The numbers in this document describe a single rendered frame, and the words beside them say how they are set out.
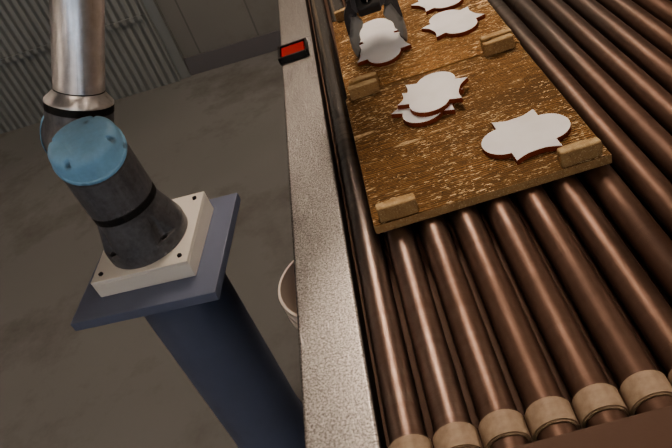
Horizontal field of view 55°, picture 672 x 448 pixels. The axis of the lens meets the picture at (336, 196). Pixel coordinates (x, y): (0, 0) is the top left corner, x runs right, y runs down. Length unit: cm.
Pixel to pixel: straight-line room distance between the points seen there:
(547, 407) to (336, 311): 30
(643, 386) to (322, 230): 51
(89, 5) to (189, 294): 49
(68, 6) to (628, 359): 94
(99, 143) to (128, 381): 144
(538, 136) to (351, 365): 45
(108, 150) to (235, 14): 316
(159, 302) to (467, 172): 54
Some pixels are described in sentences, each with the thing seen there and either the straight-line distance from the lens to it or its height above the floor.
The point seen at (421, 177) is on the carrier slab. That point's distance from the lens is 101.
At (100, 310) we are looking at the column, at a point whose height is 87.
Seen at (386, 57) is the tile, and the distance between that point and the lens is 137.
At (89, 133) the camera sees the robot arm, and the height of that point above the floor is 114.
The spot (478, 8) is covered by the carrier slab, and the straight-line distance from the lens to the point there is 150.
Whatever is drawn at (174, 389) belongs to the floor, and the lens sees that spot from 226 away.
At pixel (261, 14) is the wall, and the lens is 414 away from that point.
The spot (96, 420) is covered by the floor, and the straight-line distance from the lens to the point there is 236.
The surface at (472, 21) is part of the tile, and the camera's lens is 142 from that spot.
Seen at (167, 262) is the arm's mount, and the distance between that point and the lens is 112.
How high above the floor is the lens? 153
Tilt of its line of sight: 35 degrees down
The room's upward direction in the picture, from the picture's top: 22 degrees counter-clockwise
